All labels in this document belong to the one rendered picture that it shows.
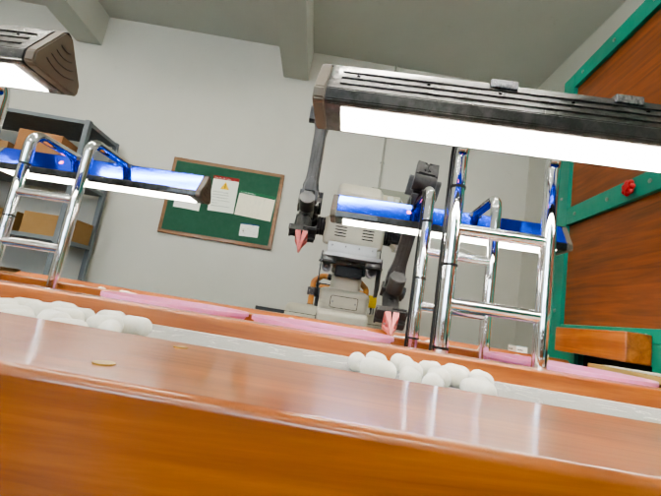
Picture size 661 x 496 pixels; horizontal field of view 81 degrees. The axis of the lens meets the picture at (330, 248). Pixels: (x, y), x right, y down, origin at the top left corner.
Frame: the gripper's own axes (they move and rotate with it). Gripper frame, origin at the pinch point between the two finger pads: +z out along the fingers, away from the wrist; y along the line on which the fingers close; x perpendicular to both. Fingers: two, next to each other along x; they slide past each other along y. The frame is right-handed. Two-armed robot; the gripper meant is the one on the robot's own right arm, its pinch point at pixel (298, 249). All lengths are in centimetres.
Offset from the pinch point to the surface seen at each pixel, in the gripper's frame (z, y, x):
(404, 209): 9.4, 28.5, -39.9
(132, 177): 10, -46, -35
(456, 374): 66, 25, -75
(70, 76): 34, -30, -81
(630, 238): 9, 88, -42
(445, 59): -247, 84, 45
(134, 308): 58, -17, -62
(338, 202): 9.7, 10.9, -38.8
